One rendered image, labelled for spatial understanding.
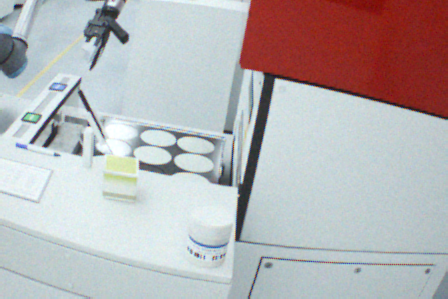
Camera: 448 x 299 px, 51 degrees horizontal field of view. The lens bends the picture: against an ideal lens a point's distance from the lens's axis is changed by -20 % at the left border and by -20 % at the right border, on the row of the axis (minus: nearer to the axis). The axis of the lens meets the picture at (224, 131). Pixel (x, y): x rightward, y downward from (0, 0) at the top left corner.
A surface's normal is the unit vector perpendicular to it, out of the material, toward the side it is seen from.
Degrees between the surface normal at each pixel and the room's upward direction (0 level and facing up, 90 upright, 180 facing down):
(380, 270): 90
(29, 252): 90
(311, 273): 90
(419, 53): 90
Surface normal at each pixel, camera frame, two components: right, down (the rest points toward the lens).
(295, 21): -0.04, 0.39
